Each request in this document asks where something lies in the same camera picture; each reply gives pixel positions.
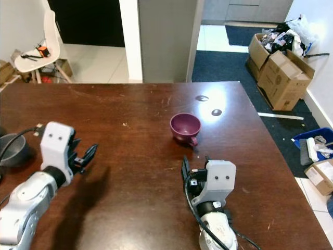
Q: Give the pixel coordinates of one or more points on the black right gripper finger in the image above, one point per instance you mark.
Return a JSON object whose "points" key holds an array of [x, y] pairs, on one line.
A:
{"points": [[187, 172], [207, 161]]}

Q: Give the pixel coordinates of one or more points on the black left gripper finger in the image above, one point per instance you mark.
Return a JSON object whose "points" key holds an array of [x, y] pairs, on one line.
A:
{"points": [[75, 146], [90, 156]]}

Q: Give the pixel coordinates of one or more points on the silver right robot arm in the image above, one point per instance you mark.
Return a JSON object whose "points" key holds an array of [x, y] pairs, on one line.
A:
{"points": [[217, 229]]}

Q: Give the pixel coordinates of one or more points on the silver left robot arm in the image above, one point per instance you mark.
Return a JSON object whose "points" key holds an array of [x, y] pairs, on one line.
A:
{"points": [[26, 211]]}

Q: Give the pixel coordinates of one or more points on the small grey bowl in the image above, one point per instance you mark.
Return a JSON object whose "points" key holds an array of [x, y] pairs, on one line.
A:
{"points": [[13, 151]]}

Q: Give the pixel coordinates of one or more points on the dark blue floor rug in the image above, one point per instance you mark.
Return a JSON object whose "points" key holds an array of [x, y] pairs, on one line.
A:
{"points": [[218, 65]]}

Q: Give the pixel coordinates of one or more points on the wooden slat crate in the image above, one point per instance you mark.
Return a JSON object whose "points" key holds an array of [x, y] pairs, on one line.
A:
{"points": [[10, 73]]}

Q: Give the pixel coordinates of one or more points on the orange black tool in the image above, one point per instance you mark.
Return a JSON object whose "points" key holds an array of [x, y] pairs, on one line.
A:
{"points": [[42, 51]]}

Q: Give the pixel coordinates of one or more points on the blue plastic bin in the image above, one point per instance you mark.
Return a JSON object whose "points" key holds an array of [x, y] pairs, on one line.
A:
{"points": [[309, 143]]}

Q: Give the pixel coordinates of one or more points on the large printed cardboard box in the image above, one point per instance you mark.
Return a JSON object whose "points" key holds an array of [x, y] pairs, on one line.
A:
{"points": [[283, 83]]}

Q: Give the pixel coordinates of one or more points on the white plastic chair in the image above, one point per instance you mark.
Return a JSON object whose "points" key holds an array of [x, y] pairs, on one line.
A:
{"points": [[49, 37]]}

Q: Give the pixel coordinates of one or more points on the small taped cardboard box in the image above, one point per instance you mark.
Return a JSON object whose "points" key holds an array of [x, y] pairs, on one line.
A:
{"points": [[320, 177]]}

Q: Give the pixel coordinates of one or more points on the open cardboard box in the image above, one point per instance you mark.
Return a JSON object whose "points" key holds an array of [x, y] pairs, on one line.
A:
{"points": [[257, 52]]}

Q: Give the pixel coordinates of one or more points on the heap of plastic bags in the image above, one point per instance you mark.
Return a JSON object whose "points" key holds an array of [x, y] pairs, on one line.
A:
{"points": [[291, 34]]}

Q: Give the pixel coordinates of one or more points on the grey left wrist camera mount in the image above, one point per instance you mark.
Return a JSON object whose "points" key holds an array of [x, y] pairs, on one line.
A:
{"points": [[57, 145]]}

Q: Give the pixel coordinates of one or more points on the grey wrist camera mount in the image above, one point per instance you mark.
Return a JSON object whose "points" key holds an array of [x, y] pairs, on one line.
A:
{"points": [[219, 181], [57, 145]]}

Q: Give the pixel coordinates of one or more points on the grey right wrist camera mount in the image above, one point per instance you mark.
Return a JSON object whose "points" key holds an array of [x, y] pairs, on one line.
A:
{"points": [[219, 181]]}

